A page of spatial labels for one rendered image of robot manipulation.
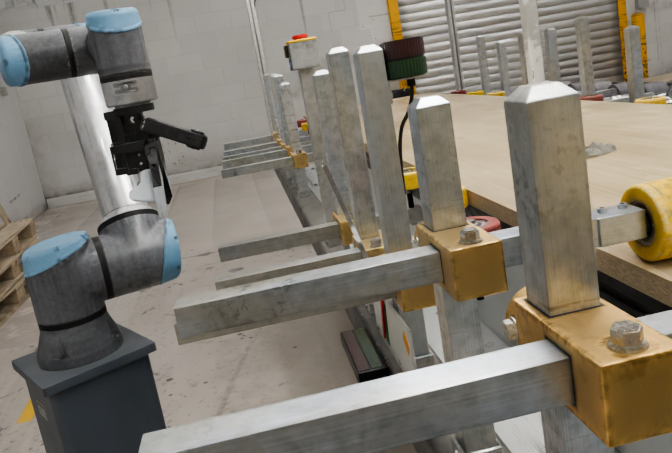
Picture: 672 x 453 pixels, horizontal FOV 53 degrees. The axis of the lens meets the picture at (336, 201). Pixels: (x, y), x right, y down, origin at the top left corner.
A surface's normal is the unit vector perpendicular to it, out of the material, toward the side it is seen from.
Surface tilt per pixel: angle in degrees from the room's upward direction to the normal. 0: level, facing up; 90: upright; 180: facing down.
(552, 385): 90
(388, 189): 90
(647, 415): 90
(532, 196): 90
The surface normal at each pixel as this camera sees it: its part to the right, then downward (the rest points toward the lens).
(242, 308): 0.15, 0.18
